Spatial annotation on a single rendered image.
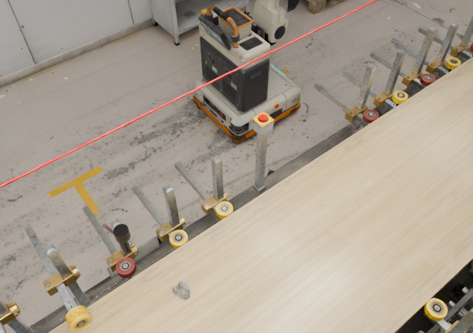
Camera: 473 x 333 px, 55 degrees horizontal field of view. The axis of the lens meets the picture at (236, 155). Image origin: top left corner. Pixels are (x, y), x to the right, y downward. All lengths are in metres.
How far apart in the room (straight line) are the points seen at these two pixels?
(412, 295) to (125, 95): 2.90
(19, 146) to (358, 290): 2.85
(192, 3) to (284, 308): 3.62
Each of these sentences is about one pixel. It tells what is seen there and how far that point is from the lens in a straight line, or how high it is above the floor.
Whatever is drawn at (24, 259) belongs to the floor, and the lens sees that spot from 3.29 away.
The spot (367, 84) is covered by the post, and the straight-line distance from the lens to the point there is 2.56.
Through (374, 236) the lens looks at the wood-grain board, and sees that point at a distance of 2.12.
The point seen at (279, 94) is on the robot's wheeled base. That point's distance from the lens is 3.57.
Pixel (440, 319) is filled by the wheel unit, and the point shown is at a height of 0.88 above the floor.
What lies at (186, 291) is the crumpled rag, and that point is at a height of 0.90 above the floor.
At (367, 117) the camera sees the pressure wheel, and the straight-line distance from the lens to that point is 2.58.
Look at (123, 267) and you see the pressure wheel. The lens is 2.02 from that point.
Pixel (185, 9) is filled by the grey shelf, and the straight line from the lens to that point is 4.82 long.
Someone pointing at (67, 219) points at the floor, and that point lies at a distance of 3.36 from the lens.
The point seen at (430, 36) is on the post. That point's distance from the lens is 2.87.
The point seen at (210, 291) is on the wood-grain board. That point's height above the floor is 0.90.
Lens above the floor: 2.65
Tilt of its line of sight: 50 degrees down
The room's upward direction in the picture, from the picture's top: straight up
